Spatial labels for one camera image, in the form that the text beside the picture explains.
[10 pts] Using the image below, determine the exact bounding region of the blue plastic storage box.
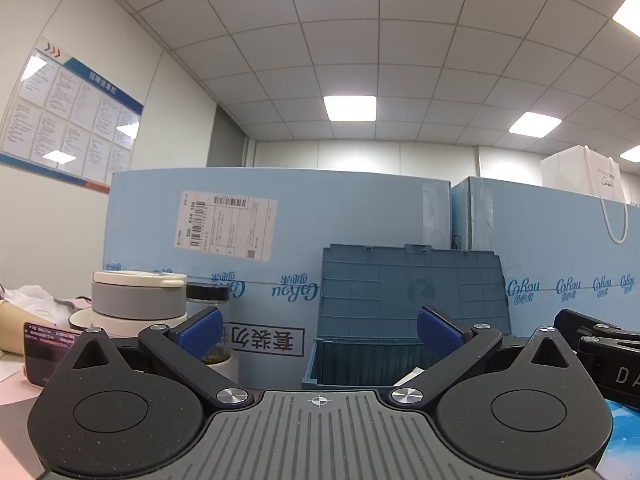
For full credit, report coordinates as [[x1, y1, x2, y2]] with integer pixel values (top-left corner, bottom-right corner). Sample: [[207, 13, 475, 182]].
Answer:
[[301, 243, 513, 391]]

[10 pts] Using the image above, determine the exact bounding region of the pink desk mat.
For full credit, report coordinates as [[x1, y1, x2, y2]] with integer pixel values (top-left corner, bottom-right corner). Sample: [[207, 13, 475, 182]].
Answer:
[[0, 360, 48, 480]]

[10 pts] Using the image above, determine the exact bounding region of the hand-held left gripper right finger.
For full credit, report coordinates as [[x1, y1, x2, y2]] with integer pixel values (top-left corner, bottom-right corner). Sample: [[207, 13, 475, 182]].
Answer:
[[389, 305, 583, 407]]

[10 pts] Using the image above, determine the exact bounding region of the beige cup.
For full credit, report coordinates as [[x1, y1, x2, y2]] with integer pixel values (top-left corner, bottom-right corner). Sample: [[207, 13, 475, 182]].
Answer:
[[0, 302, 31, 353]]

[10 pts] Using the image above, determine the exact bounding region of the white paper bag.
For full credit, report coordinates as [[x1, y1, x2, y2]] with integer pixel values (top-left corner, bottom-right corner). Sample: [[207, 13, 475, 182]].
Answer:
[[540, 144, 628, 245]]

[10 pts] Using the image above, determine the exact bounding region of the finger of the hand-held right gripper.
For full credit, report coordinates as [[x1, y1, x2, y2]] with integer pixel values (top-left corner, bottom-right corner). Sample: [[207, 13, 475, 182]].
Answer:
[[554, 309, 640, 347], [577, 334, 640, 363]]

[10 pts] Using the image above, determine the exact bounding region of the large light blue cardboard box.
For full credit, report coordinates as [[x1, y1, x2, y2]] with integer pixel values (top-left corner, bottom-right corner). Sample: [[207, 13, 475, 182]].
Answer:
[[102, 166, 453, 392]]

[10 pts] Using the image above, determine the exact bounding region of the wall poster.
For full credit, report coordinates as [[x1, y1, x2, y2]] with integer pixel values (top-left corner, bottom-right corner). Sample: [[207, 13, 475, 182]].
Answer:
[[0, 36, 145, 193]]

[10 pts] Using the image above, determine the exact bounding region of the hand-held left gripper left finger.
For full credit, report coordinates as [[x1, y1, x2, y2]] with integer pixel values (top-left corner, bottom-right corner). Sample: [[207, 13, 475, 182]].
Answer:
[[60, 306, 255, 408]]

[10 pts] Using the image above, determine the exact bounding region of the glass jar with black lid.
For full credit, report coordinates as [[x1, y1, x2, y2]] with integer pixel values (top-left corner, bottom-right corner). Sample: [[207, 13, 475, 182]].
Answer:
[[185, 282, 234, 367]]

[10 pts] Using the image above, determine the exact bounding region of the white grey thermos cup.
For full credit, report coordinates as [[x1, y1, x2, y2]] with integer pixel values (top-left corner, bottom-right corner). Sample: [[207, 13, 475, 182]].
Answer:
[[91, 270, 187, 341]]

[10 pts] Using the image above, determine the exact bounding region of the dark snack packet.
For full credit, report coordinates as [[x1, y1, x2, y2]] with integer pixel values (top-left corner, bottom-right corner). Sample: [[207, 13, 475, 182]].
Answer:
[[22, 321, 83, 388]]

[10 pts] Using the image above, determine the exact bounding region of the blue mat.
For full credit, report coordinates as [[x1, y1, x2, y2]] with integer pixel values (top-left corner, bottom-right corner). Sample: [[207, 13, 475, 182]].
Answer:
[[597, 395, 640, 480]]

